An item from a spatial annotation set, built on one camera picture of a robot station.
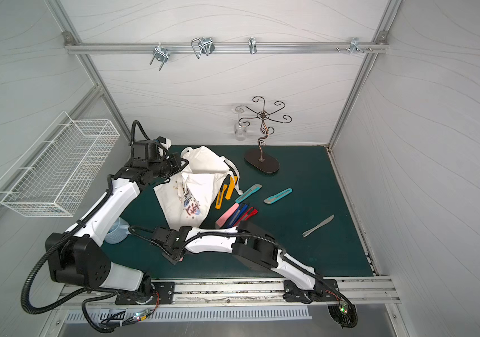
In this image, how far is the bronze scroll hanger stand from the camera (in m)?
0.90

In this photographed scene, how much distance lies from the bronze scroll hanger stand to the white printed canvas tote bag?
14cm

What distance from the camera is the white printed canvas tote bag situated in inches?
32.2
